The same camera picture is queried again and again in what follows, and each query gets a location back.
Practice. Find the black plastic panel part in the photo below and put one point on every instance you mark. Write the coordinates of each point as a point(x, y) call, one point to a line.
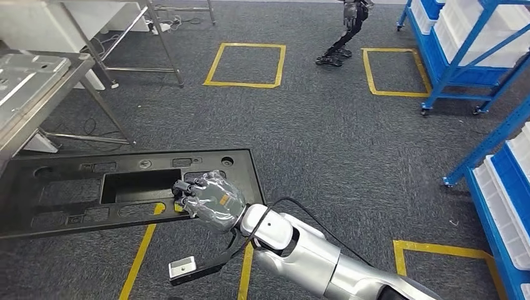
point(62, 223)

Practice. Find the stamped metal plate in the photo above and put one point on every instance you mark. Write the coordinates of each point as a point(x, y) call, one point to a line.
point(25, 78)

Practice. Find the white cabinet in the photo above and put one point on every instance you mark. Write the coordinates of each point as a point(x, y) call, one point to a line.
point(37, 25)

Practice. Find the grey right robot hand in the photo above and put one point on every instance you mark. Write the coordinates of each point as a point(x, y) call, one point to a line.
point(215, 203)

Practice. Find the black humanoid robot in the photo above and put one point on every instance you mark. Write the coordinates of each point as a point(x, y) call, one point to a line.
point(350, 29)

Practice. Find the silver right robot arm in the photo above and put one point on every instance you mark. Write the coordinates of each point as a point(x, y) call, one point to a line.
point(314, 256)

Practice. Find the white power strip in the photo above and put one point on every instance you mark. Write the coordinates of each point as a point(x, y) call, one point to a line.
point(159, 28)

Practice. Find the black camera bracket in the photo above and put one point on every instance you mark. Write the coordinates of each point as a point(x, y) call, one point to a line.
point(219, 261)

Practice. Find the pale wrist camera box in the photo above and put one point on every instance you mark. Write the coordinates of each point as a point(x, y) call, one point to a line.
point(182, 267)

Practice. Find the blue plastic bin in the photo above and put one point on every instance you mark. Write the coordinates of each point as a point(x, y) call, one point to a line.
point(511, 182)

